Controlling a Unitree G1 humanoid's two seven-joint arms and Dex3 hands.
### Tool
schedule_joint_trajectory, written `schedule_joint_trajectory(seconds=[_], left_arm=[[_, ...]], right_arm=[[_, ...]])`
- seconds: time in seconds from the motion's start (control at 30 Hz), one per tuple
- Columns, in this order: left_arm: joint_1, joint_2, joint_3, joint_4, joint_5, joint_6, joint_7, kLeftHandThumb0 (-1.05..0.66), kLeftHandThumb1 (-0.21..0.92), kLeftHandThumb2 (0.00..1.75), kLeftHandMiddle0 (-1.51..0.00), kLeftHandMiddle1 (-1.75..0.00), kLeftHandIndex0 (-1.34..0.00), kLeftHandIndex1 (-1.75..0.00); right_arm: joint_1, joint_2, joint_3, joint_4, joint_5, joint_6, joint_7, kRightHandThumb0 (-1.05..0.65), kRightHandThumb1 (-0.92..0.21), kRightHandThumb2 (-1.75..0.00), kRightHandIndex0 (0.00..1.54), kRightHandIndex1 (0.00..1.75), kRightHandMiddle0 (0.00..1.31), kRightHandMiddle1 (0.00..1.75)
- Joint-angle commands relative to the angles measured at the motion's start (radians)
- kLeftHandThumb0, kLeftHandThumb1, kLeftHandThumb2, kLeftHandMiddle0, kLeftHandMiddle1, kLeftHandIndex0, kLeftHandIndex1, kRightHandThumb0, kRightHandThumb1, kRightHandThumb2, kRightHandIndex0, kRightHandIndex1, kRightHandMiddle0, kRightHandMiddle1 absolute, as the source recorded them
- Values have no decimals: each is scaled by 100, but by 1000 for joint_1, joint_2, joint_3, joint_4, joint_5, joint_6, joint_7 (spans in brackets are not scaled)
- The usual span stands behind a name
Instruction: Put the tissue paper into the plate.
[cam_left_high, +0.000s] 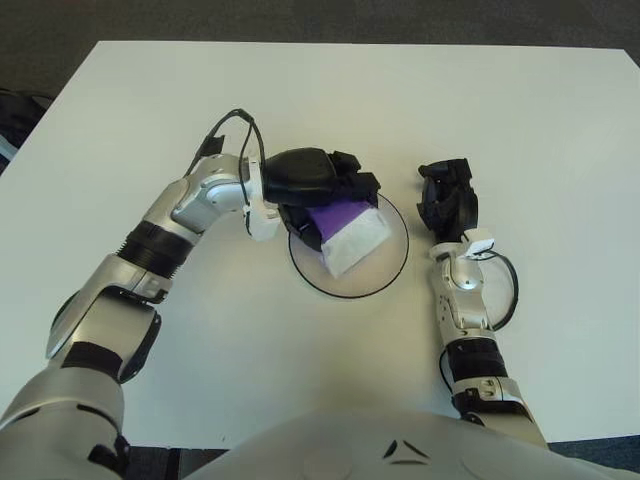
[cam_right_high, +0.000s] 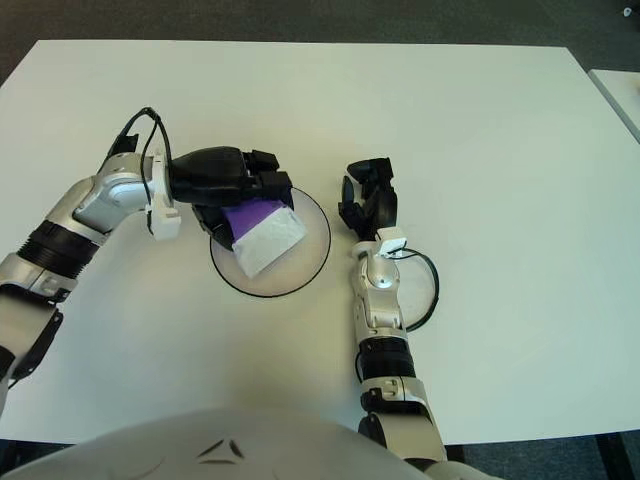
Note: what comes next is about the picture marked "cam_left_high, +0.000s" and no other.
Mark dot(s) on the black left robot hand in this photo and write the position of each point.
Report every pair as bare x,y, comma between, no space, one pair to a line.
300,175

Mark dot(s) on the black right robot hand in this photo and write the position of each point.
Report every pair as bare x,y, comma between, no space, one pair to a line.
460,210

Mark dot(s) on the purple tissue paper pack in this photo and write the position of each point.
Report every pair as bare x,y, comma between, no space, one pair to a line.
350,240

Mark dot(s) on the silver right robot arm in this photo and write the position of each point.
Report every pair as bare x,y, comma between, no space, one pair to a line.
465,282

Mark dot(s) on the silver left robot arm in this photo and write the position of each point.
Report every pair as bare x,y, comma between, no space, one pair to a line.
200,200

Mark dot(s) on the white plate with black rim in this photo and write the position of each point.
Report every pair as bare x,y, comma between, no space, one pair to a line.
372,280

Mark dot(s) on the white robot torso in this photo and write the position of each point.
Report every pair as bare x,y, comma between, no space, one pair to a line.
400,450

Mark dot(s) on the black bag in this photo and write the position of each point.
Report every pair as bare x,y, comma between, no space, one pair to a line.
17,115

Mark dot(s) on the black table leg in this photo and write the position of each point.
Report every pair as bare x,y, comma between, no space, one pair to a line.
175,464

